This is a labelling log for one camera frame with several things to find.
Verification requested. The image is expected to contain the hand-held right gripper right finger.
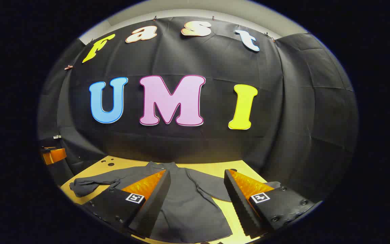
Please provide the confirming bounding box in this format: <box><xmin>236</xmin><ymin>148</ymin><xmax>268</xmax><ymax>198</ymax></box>
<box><xmin>224</xmin><ymin>169</ymin><xmax>317</xmax><ymax>238</ymax></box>

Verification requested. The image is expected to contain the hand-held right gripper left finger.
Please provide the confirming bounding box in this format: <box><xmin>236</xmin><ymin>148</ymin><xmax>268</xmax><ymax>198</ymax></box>
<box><xmin>82</xmin><ymin>169</ymin><xmax>172</xmax><ymax>239</ymax></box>

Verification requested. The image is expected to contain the grey button-up shirt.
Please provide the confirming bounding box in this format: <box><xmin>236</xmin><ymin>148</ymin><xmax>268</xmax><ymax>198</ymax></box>
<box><xmin>69</xmin><ymin>161</ymin><xmax>282</xmax><ymax>244</ymax></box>

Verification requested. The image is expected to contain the black backdrop cloth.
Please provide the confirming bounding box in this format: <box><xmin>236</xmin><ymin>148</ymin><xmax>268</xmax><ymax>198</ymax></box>
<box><xmin>38</xmin><ymin>15</ymin><xmax>360</xmax><ymax>204</ymax></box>

